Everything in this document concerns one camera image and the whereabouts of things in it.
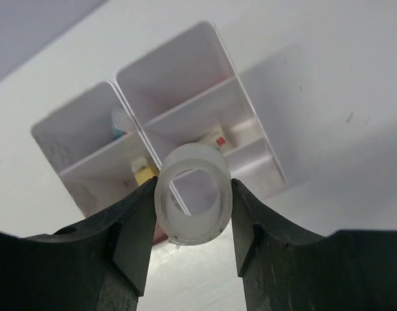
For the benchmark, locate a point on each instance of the right white compartment container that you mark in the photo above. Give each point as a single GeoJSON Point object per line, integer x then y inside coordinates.
{"type": "Point", "coordinates": [188, 86]}

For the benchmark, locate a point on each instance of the white compartment container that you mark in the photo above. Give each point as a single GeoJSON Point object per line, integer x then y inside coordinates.
{"type": "Point", "coordinates": [77, 141]}
{"type": "Point", "coordinates": [188, 86]}

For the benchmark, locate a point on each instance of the left white compartment container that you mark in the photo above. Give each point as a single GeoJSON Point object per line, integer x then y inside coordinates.
{"type": "Point", "coordinates": [77, 141]}

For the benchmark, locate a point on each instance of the yellow eraser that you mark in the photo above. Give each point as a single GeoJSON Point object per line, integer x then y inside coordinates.
{"type": "Point", "coordinates": [144, 173]}

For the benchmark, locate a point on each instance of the blue pen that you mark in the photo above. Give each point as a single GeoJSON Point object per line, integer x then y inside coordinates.
{"type": "Point", "coordinates": [121, 123]}

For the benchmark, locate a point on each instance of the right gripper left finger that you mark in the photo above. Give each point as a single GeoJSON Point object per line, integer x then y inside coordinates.
{"type": "Point", "coordinates": [100, 263]}

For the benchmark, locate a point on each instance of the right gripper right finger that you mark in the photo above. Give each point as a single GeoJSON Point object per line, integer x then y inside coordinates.
{"type": "Point", "coordinates": [284, 266]}

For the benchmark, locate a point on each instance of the white eraser red label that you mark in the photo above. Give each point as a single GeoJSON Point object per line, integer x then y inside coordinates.
{"type": "Point", "coordinates": [217, 139]}

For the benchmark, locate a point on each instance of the grey eraser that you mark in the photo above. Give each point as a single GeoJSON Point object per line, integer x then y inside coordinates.
{"type": "Point", "coordinates": [139, 163]}

